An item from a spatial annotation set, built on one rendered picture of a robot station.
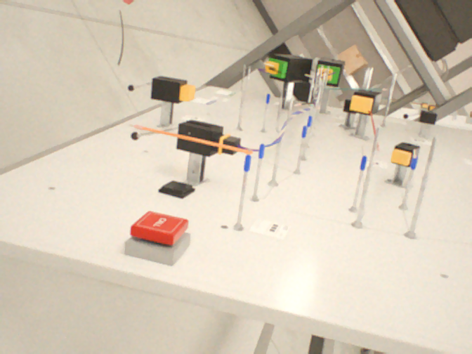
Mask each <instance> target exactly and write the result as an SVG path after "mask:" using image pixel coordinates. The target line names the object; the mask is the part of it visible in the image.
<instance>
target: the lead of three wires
mask: <svg viewBox="0 0 472 354"><path fill-rule="evenodd" d="M284 130H285V129H281V131H280V134H279V136H278V137H277V139H276V140H275V141H273V142H272V143H271V144H269V145H265V150H267V149H270V148H273V147H274V146H276V144H277V143H279V142H280V141H281V139H282V137H283V135H284ZM237 147H238V148H240V149H244V150H245V149H248V148H251V150H252V151H253V152H258V151H259V147H246V146H241V145H237Z"/></svg>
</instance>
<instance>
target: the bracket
mask: <svg viewBox="0 0 472 354"><path fill-rule="evenodd" d="M206 160H207V157H205V156H202V155H197V154H194V153H191V152H190V156H189V164H188V177H187V179H186V180H184V181H183V182H182V183H186V184H188V185H192V186H193V187H197V186H198V185H200V184H201V183H203V182H204V181H207V180H208V179H209V178H206V177H204V172H205V166H206Z"/></svg>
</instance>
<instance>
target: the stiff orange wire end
mask: <svg viewBox="0 0 472 354"><path fill-rule="evenodd" d="M129 126H133V127H134V128H135V129H140V130H146V131H151V132H155V133H160V134H164V135H168V136H173V137H177V138H182V139H186V140H191V141H195V142H198V143H204V144H207V145H213V146H216V147H220V148H225V149H229V150H234V151H238V152H243V153H245V154H248V155H250V154H253V153H254V152H253V151H252V150H250V152H248V149H245V150H244V149H240V148H237V147H231V146H228V145H222V144H218V143H213V142H209V141H206V140H200V139H196V138H191V137H187V136H182V135H178V134H175V133H169V132H165V131H160V130H157V129H151V128H148V127H144V126H141V125H137V124H135V125H132V124H129Z"/></svg>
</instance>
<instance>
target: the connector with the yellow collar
mask: <svg viewBox="0 0 472 354"><path fill-rule="evenodd" d="M223 136H224V134H221V133H220V134H218V135H217V136H214V137H213V143H218V144H219V143H220V138H221V137H223ZM240 143H241V138H237V137H234V136H228V137H227V138H225V139H223V145H228V146H231V147H234V148H238V147H237V145H241V144H240ZM218 149H219V147H216V146H213V145H212V150H211V151H215V152H218ZM237 152H238V151H234V150H229V149H225V148H222V150H221V153H224V154H227V155H234V154H236V153H237Z"/></svg>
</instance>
